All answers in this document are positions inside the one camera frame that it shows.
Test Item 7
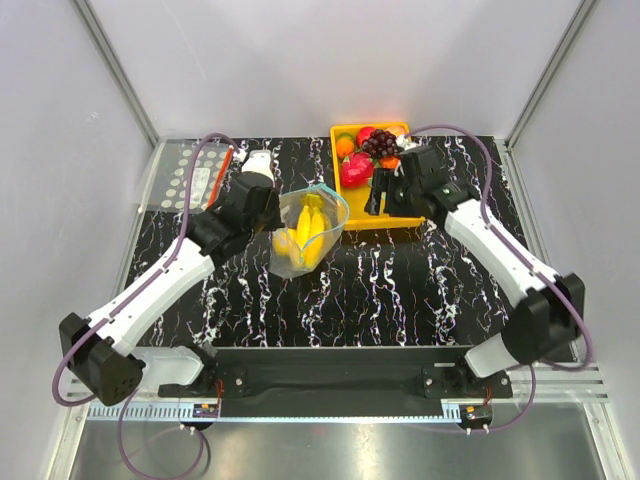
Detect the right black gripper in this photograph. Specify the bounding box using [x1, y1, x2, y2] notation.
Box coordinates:
[364, 167, 420, 219]

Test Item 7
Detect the yellow lemon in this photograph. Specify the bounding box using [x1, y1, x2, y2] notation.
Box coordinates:
[272, 229, 299, 260]

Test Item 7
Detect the purple grape bunch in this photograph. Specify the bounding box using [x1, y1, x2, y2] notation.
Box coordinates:
[360, 129, 401, 159]

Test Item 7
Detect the clear bag teal zipper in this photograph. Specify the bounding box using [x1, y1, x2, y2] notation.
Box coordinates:
[269, 184, 350, 279]

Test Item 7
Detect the yellow banana bunch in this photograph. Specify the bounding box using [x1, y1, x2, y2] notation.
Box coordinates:
[296, 193, 325, 270]

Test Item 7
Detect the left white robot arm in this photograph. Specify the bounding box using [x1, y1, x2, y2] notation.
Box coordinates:
[59, 168, 282, 406]

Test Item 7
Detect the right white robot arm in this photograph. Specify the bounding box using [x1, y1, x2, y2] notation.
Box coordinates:
[365, 143, 585, 397]

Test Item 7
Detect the yellow plastic fruit tray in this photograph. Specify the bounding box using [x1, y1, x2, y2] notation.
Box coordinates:
[330, 124, 424, 231]

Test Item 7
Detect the red dragon fruit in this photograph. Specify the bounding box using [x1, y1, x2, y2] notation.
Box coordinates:
[340, 152, 375, 188]

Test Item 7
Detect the orange mandarin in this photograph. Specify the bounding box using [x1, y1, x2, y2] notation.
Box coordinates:
[335, 136, 355, 158]

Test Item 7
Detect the red apple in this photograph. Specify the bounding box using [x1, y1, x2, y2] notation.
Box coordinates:
[356, 126, 375, 147]

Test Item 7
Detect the peach fruit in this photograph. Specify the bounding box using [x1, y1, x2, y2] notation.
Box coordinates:
[386, 125, 407, 137]

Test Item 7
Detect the black marble table mat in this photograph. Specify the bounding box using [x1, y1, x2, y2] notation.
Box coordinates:
[118, 134, 526, 347]

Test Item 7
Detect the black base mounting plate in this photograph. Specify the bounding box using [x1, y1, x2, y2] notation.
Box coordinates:
[159, 346, 513, 400]

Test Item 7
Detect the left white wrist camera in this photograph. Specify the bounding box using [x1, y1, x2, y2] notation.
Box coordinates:
[240, 150, 275, 183]

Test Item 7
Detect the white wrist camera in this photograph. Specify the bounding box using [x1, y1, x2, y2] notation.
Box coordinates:
[240, 150, 275, 183]
[396, 136, 418, 152]

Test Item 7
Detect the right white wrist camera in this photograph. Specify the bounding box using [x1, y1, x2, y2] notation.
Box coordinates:
[396, 136, 418, 152]

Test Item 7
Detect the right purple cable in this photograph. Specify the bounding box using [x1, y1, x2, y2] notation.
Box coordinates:
[404, 123, 596, 434]

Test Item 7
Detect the purple cable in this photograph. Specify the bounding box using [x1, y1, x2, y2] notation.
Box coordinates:
[404, 123, 596, 434]
[52, 132, 249, 475]

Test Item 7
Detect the aluminium frame rail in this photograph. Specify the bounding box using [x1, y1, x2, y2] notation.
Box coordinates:
[86, 370, 608, 428]

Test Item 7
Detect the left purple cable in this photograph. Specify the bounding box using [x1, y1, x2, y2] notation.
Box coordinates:
[52, 132, 249, 475]

